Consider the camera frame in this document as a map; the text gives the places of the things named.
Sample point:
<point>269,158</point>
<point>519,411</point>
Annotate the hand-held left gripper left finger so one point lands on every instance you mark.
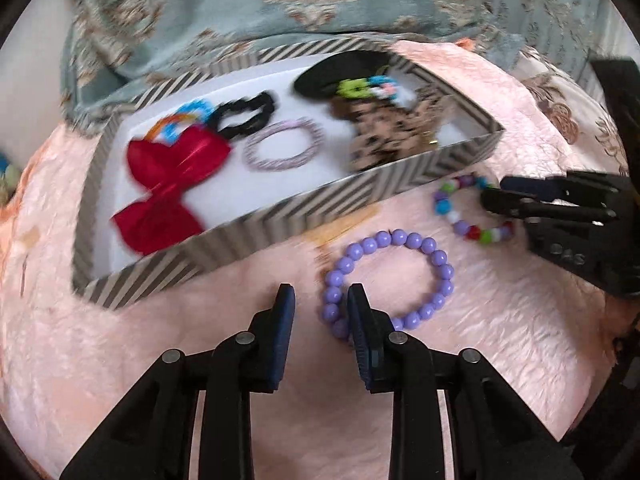
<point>281,340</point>

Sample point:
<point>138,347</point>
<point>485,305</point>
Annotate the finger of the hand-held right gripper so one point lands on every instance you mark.
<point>530,187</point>
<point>505,206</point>

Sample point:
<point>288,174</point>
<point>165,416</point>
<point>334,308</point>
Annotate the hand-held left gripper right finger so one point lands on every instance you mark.
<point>362,345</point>

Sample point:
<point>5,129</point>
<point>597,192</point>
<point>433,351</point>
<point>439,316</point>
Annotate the striped cardboard box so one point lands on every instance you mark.
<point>300,210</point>

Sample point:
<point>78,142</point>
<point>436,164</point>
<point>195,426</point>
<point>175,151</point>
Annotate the brown scrunchie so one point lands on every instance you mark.
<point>345,107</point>

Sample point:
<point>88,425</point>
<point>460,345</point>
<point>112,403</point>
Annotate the leopard print bow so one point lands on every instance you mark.
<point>380,135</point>

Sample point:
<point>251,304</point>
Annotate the pink quilted blanket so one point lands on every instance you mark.
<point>500,335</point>

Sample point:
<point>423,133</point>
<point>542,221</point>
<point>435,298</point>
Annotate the cream floral cloth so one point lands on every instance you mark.
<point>560,115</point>

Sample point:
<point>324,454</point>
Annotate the red fabric bow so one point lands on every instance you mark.
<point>170,170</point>

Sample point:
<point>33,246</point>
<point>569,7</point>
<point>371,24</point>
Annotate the teal damask cushion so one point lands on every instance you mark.
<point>200,10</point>

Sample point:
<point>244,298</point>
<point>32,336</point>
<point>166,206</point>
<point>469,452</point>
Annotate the black scrunchie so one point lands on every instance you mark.
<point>237,131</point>

